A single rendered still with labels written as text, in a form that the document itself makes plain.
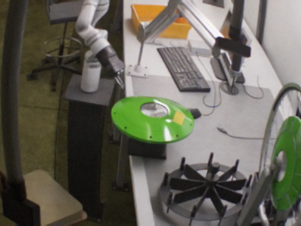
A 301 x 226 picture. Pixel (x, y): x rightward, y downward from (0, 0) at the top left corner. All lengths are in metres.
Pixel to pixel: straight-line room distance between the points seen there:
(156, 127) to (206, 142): 0.34
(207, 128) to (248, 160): 0.29
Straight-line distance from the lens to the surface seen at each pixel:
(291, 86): 1.56
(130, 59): 2.93
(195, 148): 2.34
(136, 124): 2.11
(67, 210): 2.32
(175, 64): 2.89
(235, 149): 2.38
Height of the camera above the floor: 2.22
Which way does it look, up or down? 31 degrees down
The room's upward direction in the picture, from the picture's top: 10 degrees clockwise
